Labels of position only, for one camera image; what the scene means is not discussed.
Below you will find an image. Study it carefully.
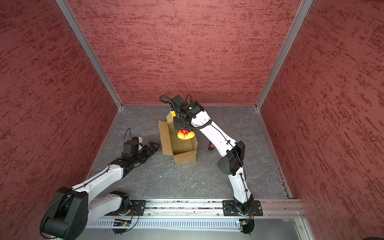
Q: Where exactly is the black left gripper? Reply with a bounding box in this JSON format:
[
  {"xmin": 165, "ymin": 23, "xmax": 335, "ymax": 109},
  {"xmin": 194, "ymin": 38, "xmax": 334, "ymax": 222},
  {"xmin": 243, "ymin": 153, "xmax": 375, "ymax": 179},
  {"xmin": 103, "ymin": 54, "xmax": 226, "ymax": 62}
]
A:
[{"xmin": 132, "ymin": 141, "xmax": 161, "ymax": 164}]

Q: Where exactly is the yellow white object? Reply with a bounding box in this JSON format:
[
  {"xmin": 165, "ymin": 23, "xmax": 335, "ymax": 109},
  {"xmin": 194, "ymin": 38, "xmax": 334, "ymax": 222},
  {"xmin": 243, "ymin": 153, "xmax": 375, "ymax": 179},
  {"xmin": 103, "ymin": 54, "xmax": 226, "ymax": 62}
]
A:
[{"xmin": 171, "ymin": 111, "xmax": 195, "ymax": 141}]

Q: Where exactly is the brown cardboard express box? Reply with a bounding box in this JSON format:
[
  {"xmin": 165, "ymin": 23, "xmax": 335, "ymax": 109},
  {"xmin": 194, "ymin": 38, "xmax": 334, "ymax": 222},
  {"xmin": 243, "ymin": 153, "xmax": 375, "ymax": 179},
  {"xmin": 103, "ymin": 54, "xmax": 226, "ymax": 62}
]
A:
[{"xmin": 158, "ymin": 112, "xmax": 198, "ymax": 167}]

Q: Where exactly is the red handled box cutter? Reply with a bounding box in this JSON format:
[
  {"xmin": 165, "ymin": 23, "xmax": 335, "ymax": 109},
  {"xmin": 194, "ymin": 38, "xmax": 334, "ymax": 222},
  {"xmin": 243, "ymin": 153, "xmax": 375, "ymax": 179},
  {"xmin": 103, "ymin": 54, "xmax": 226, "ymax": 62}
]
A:
[{"xmin": 208, "ymin": 143, "xmax": 215, "ymax": 151}]

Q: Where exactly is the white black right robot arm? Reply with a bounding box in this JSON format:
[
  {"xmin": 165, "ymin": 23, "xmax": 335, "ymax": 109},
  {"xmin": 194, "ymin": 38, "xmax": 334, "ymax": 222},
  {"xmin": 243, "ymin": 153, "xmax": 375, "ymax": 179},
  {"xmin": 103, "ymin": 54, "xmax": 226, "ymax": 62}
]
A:
[{"xmin": 159, "ymin": 95, "xmax": 254, "ymax": 216}]

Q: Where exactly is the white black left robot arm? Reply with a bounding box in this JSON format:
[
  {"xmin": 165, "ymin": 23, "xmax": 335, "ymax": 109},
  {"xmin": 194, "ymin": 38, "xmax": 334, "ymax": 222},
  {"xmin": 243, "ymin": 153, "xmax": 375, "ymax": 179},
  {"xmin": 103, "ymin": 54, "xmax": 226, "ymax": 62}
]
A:
[{"xmin": 40, "ymin": 137, "xmax": 160, "ymax": 240}]

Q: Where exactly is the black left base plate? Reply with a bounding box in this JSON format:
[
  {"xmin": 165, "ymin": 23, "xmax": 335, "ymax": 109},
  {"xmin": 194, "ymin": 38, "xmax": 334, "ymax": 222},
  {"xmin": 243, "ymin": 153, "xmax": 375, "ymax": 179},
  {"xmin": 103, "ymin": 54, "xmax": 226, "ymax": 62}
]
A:
[{"xmin": 118, "ymin": 200, "xmax": 147, "ymax": 217}]

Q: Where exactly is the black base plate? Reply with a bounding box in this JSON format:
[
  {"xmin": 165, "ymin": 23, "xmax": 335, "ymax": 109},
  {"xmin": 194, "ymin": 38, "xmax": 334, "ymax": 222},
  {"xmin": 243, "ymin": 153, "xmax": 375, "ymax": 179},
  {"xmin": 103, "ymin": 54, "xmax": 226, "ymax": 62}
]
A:
[
  {"xmin": 118, "ymin": 200, "xmax": 147, "ymax": 217},
  {"xmin": 222, "ymin": 200, "xmax": 263, "ymax": 217}
]

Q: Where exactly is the aluminium front rail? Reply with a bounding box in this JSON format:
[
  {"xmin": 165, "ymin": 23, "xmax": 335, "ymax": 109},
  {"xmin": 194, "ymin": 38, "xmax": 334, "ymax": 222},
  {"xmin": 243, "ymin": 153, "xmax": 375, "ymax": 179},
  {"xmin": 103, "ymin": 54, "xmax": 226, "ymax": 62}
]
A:
[{"xmin": 139, "ymin": 198, "xmax": 306, "ymax": 219}]

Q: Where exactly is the white slotted cable duct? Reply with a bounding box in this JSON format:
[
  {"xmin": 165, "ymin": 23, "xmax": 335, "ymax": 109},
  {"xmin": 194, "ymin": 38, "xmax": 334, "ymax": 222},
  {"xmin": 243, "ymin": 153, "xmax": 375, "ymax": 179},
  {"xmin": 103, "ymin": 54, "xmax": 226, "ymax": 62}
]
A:
[{"xmin": 86, "ymin": 218, "xmax": 240, "ymax": 232}]

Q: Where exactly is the left controller board with wires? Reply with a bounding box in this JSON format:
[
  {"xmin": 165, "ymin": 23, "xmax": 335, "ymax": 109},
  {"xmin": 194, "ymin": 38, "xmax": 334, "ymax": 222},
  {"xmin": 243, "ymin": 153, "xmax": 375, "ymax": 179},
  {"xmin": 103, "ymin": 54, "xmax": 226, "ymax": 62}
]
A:
[{"xmin": 112, "ymin": 216, "xmax": 140, "ymax": 235}]

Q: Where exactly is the controller board with wires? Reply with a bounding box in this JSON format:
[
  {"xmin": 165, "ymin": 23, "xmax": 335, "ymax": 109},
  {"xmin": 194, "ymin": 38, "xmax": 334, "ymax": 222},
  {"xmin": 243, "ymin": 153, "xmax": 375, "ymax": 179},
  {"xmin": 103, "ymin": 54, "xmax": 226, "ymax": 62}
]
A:
[
  {"xmin": 239, "ymin": 216, "xmax": 255, "ymax": 235},
  {"xmin": 112, "ymin": 216, "xmax": 140, "ymax": 235}
]

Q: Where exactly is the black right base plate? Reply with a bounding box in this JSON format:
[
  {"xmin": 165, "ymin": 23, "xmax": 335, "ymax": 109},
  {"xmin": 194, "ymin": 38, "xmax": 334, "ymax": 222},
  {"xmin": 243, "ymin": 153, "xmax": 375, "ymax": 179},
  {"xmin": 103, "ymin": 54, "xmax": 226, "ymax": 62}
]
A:
[{"xmin": 222, "ymin": 200, "xmax": 263, "ymax": 217}]

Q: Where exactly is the right controller board with wires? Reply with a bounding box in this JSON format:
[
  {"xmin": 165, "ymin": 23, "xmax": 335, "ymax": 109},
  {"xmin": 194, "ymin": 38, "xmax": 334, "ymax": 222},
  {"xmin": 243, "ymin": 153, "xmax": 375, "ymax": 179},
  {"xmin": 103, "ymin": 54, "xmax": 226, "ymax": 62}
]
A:
[{"xmin": 239, "ymin": 216, "xmax": 255, "ymax": 235}]

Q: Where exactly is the aluminium left corner post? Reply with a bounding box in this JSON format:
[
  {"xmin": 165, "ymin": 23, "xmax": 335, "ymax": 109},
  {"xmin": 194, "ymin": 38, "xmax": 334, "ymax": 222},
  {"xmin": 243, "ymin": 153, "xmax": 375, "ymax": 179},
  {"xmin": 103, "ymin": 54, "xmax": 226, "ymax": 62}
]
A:
[{"xmin": 56, "ymin": 0, "xmax": 123, "ymax": 111}]

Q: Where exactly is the aluminium corner post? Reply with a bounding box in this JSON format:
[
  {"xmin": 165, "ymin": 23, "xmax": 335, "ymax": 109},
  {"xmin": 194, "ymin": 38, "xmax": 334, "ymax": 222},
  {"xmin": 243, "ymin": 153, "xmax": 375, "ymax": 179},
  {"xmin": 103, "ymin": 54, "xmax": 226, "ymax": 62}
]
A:
[
  {"xmin": 256, "ymin": 0, "xmax": 313, "ymax": 111},
  {"xmin": 56, "ymin": 0, "xmax": 123, "ymax": 111}
]

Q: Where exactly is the aluminium right corner post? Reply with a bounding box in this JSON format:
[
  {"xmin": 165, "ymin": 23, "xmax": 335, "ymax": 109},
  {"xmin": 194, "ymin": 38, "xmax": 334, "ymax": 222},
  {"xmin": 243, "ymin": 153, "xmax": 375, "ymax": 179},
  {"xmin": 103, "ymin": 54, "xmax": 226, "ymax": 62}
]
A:
[{"xmin": 256, "ymin": 0, "xmax": 313, "ymax": 111}]

